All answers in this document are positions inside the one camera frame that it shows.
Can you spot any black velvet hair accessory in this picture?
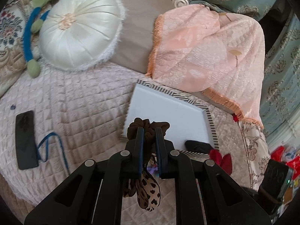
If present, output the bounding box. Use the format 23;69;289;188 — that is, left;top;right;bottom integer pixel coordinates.
184;140;213;154

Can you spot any leopard print bow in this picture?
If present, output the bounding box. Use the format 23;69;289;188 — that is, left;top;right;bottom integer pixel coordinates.
122;154;162;212

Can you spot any brown scrunchie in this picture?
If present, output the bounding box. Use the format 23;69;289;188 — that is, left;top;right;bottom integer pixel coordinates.
127;118;170;145

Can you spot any red velvet bow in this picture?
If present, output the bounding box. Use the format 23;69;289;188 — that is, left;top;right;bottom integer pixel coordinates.
209;149;233;176

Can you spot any striped black white tray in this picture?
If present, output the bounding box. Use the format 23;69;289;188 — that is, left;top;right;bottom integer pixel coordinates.
121;79;219;151

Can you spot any red tassel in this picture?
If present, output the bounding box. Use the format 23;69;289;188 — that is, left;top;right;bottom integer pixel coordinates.
232;113;243;122

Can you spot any beige quilted bedspread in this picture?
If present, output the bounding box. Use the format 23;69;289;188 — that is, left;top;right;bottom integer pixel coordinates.
0;58;270;225

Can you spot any black smartphone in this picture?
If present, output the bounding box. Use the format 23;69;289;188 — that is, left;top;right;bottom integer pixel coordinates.
15;110;39;170

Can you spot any peach fringed blanket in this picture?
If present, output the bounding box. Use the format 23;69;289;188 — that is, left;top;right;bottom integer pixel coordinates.
146;4;265;125

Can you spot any round white satin cushion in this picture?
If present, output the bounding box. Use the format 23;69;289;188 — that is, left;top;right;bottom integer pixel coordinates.
39;0;126;71

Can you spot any floral embroidered pillow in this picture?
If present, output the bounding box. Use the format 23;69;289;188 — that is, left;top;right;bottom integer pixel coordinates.
0;0;33;95

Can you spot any grey bolster pillow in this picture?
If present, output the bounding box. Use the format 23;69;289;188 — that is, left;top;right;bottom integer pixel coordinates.
110;0;174;74

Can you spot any green blue plush toy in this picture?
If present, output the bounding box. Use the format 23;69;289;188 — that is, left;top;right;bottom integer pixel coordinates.
23;0;52;78

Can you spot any blue lanyard strap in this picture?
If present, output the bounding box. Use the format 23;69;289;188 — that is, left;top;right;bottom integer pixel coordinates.
35;132;70;175

